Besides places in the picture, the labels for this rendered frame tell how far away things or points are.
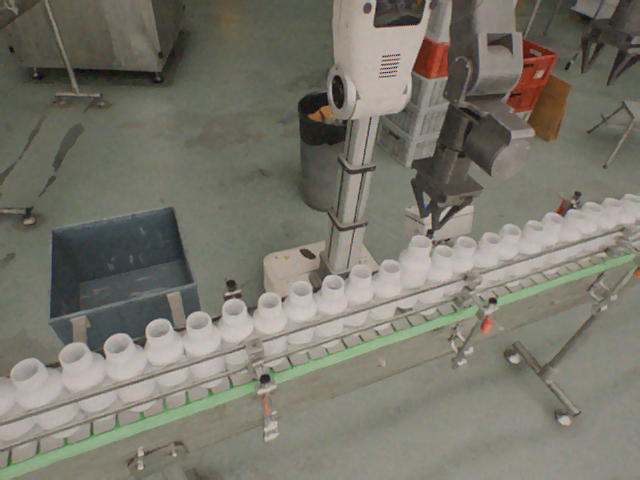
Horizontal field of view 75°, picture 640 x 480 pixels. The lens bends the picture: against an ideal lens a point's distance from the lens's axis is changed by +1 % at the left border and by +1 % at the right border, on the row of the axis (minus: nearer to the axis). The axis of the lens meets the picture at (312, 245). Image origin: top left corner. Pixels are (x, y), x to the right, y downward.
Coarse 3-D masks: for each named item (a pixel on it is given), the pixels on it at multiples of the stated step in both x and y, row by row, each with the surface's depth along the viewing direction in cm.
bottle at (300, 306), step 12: (300, 288) 73; (288, 300) 73; (300, 300) 70; (312, 300) 73; (288, 312) 72; (300, 312) 71; (312, 312) 72; (288, 324) 74; (300, 324) 73; (288, 336) 76; (300, 336) 75; (312, 336) 78; (288, 348) 79
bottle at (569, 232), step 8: (568, 216) 90; (576, 216) 92; (584, 216) 90; (568, 224) 91; (576, 224) 90; (560, 232) 92; (568, 232) 91; (576, 232) 91; (560, 240) 93; (568, 240) 92; (576, 240) 92; (568, 248) 93; (552, 256) 96; (560, 256) 95; (544, 264) 98; (552, 264) 97; (544, 272) 99; (552, 272) 99
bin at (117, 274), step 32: (96, 224) 112; (128, 224) 115; (160, 224) 120; (64, 256) 113; (96, 256) 118; (128, 256) 123; (160, 256) 127; (64, 288) 105; (96, 288) 122; (128, 288) 122; (160, 288) 123; (192, 288) 98; (64, 320) 89; (96, 320) 93; (128, 320) 97
